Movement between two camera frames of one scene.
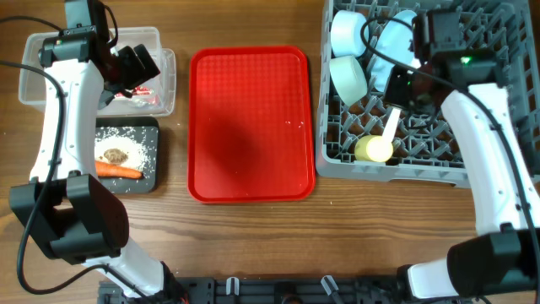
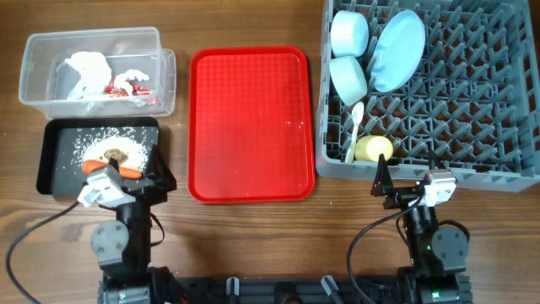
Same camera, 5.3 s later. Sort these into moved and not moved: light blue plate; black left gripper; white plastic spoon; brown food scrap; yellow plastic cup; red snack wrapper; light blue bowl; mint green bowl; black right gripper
Moved: black right gripper; black left gripper; white plastic spoon
Not moved: red snack wrapper; mint green bowl; light blue plate; brown food scrap; light blue bowl; yellow plastic cup
